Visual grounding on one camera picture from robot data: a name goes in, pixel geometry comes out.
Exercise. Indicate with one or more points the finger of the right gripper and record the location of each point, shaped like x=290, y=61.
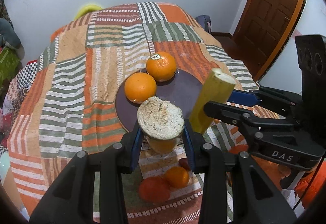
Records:
x=247, y=122
x=284, y=103

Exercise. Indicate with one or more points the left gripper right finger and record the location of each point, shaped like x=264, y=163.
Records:
x=255, y=198

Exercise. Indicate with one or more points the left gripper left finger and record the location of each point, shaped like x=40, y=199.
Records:
x=69, y=199

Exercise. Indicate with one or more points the large tomato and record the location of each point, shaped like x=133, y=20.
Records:
x=238, y=149

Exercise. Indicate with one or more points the small tangerine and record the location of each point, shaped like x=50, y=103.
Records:
x=177, y=177

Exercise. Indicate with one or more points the small dark red jujube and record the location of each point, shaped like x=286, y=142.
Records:
x=184, y=164

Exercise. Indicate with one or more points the small tomato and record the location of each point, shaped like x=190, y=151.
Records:
x=154, y=189

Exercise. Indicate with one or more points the stickered large orange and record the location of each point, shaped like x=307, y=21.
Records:
x=161, y=66

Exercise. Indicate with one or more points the plain large orange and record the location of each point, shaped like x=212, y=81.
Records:
x=139, y=87

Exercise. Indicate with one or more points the striped patchwork bed cover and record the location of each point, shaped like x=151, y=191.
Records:
x=65, y=100

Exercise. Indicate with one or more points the brown wooden door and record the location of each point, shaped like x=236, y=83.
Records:
x=263, y=30

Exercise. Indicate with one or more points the grey purple backpack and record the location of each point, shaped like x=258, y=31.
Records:
x=205, y=22

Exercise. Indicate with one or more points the green cardboard box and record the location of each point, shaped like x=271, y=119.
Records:
x=9, y=63

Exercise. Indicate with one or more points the grey plush toy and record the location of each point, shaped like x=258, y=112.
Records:
x=8, y=36

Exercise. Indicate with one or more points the yellow round cushion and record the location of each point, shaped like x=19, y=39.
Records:
x=87, y=9

